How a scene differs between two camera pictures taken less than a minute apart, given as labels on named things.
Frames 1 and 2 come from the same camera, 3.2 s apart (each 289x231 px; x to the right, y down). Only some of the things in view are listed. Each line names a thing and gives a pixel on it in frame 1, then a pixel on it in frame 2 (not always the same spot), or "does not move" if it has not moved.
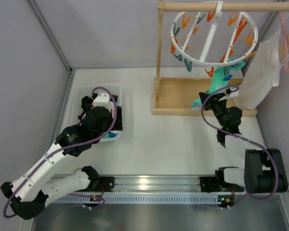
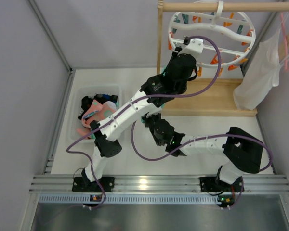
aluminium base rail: (156, 184) does not move
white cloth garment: (262, 70) does not move
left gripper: (85, 103) → (174, 56)
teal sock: (219, 81) → (162, 105)
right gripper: (212, 100) → (147, 118)
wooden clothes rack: (174, 96) does not move
